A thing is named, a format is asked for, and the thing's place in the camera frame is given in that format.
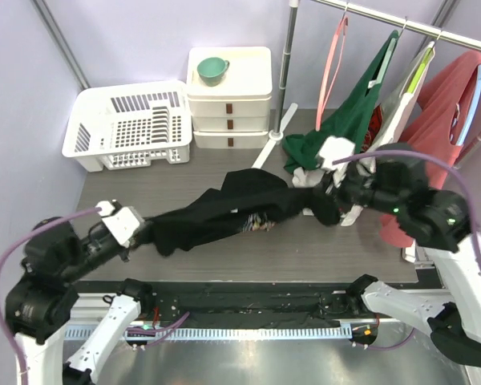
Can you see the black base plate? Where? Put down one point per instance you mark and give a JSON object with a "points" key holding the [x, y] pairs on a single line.
{"points": [[253, 305]]}

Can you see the lime green hanger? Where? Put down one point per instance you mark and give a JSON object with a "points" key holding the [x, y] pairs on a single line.
{"points": [[421, 69]]}

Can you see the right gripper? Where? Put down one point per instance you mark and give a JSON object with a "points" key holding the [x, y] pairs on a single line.
{"points": [[329, 187]]}

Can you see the white drawer unit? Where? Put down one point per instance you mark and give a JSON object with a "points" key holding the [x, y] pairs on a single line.
{"points": [[234, 114]]}

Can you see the white plastic basket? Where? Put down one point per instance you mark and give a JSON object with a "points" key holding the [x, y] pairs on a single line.
{"points": [[129, 126]]}

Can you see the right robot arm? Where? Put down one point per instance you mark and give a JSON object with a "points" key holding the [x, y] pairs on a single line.
{"points": [[431, 204]]}

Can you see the light blue hanger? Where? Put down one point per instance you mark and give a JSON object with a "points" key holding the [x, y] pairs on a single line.
{"points": [[459, 139]]}

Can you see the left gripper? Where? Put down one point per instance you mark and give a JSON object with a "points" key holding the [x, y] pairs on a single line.
{"points": [[126, 251]]}

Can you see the pink hanger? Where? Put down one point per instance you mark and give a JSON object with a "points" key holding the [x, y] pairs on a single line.
{"points": [[329, 76]]}

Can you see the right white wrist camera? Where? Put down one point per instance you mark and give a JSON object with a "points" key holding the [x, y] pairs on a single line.
{"points": [[334, 148]]}

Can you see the white cable duct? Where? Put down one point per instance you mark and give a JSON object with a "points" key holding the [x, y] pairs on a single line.
{"points": [[83, 333]]}

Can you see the white t shirt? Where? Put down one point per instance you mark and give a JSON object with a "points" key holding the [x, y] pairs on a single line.
{"points": [[361, 123]]}

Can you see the green t shirt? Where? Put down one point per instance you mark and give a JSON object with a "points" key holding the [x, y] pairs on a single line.
{"points": [[350, 120]]}

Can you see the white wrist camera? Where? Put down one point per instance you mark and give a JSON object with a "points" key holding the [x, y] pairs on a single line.
{"points": [[122, 222], [334, 148]]}

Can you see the green cup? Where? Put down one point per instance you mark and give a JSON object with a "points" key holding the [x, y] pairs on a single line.
{"points": [[212, 70]]}

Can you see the salmon pink t shirt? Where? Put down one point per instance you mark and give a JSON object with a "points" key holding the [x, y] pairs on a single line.
{"points": [[423, 119]]}

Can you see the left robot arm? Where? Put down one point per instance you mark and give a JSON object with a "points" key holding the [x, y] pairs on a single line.
{"points": [[38, 308]]}

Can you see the black t shirt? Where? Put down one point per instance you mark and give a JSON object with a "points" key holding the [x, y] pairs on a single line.
{"points": [[249, 200]]}

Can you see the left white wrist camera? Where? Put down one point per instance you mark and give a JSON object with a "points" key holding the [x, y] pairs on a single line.
{"points": [[122, 222]]}

